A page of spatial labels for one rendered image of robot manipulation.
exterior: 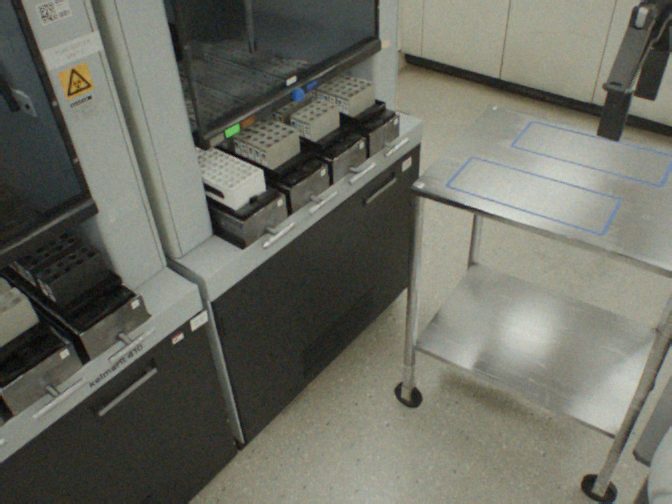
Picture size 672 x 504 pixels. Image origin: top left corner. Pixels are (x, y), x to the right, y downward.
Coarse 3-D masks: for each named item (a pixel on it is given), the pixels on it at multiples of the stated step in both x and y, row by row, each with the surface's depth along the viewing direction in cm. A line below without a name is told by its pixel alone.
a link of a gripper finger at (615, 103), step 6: (612, 84) 75; (618, 84) 75; (612, 90) 75; (618, 90) 74; (612, 96) 77; (618, 96) 77; (624, 96) 77; (612, 102) 77; (618, 102) 77; (612, 108) 78; (618, 108) 77; (606, 114) 79; (612, 114) 78; (618, 114) 78
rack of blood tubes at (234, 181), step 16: (208, 160) 143; (224, 160) 143; (240, 160) 142; (208, 176) 138; (224, 176) 139; (240, 176) 137; (256, 176) 137; (208, 192) 140; (224, 192) 135; (240, 192) 135; (256, 192) 140
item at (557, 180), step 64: (512, 128) 157; (576, 128) 156; (448, 192) 137; (512, 192) 136; (576, 192) 135; (640, 192) 134; (640, 256) 119; (448, 320) 181; (512, 320) 180; (576, 320) 179; (512, 384) 163; (576, 384) 162; (640, 384) 135
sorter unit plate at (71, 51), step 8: (96, 32) 101; (80, 40) 99; (88, 40) 100; (96, 40) 101; (56, 48) 97; (64, 48) 98; (72, 48) 99; (80, 48) 100; (88, 48) 101; (96, 48) 102; (48, 56) 96; (56, 56) 97; (64, 56) 98; (72, 56) 99; (80, 56) 100; (48, 64) 97; (56, 64) 98; (64, 64) 99
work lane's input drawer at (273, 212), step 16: (272, 192) 141; (208, 208) 140; (224, 208) 138; (240, 208) 136; (256, 208) 137; (272, 208) 140; (224, 224) 139; (240, 224) 135; (256, 224) 138; (272, 224) 143; (256, 240) 140; (272, 240) 138
